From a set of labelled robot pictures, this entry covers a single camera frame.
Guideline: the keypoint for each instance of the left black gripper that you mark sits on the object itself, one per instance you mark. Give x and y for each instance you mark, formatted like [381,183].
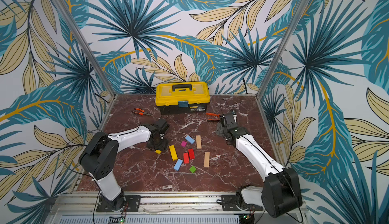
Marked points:
[163,147]

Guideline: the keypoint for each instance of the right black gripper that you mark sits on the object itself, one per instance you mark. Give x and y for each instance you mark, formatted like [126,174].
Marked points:
[226,123]

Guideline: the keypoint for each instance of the red block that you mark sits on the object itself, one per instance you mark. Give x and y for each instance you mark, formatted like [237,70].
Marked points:
[191,154]
[186,158]

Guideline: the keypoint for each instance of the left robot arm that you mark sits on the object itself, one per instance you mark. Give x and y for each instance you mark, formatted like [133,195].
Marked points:
[99,157]

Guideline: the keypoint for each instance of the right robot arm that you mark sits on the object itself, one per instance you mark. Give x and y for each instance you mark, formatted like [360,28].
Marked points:
[281,192]

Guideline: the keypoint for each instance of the natural wood block upper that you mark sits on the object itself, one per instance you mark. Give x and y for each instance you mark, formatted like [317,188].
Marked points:
[198,142]

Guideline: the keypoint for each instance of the natural wood block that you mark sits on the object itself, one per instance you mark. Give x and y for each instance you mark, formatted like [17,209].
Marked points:
[198,142]
[207,159]

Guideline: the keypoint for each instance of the light blue block lower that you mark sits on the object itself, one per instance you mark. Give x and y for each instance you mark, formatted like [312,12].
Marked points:
[178,164]

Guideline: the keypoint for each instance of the light blue block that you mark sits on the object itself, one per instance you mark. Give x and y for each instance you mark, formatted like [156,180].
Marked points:
[189,139]
[178,164]

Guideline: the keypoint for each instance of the light blue block upper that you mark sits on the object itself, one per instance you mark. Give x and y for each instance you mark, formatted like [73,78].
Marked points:
[189,139]

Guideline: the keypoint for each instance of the natural wood block lower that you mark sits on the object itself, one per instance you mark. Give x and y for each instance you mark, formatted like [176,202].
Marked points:
[207,159]

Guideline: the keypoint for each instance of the green small cube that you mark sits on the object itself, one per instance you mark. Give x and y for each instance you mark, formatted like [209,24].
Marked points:
[192,169]

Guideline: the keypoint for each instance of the yellow black toolbox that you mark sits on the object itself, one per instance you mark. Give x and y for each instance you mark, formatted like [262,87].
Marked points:
[183,97]

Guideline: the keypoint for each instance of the large orange-handled pliers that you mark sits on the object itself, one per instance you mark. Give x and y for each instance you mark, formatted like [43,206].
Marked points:
[213,117]

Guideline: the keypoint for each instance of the small orange-handled pliers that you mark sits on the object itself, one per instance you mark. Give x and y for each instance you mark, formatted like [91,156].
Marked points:
[139,111]

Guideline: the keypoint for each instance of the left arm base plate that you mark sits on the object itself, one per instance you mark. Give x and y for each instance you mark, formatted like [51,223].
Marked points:
[127,203]

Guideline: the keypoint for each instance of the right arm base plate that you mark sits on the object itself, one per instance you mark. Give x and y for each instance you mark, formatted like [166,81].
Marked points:
[235,203]

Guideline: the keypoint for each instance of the aluminium front rail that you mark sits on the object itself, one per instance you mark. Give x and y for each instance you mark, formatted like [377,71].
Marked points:
[166,208]

